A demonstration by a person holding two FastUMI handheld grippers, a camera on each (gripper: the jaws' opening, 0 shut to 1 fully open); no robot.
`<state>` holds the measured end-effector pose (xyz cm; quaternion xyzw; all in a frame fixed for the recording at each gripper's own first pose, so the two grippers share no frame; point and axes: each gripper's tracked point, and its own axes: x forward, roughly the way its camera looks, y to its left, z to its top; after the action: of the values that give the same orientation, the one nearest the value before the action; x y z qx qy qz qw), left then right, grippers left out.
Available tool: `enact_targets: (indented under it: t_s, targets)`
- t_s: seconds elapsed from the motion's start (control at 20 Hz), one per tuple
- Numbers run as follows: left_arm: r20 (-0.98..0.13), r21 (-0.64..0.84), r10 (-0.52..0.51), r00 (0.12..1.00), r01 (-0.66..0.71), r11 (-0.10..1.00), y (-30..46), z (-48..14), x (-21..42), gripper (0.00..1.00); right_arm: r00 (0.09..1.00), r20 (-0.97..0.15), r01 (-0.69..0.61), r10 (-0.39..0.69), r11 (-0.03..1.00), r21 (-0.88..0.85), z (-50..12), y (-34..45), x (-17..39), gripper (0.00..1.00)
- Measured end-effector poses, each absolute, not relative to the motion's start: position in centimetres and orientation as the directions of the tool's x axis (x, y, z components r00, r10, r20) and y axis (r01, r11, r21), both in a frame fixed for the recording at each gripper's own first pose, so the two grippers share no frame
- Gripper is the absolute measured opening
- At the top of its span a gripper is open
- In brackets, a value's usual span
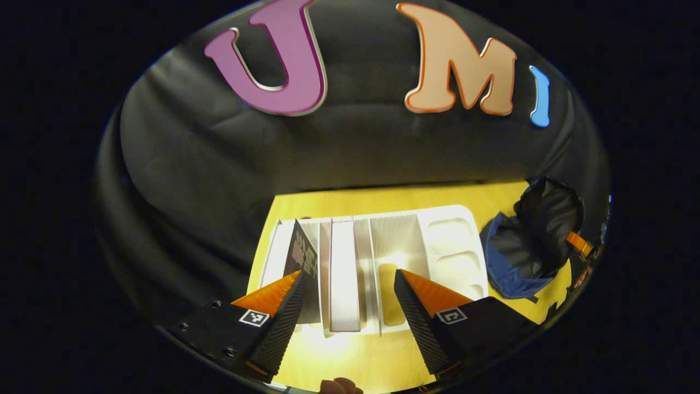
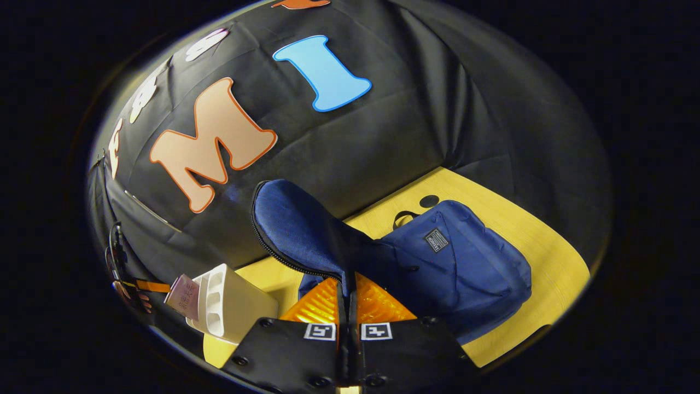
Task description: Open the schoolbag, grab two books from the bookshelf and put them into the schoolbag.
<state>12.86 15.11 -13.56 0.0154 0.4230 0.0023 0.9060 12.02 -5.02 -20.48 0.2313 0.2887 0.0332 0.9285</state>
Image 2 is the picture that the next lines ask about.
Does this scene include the pink book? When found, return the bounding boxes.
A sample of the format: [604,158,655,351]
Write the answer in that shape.
[164,274,201,322]

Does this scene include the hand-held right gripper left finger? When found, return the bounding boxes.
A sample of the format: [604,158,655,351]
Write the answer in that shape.
[221,276,349,394]

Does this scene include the black backdrop cloth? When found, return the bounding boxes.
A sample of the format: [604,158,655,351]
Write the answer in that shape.
[86,0,612,340]

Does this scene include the blue schoolbag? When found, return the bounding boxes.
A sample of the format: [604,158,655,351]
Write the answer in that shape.
[250,179,533,346]

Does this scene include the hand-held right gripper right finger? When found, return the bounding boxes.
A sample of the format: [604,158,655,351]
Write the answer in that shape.
[350,273,479,392]

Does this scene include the white bookshelf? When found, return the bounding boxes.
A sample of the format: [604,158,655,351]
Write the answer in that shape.
[186,264,279,345]

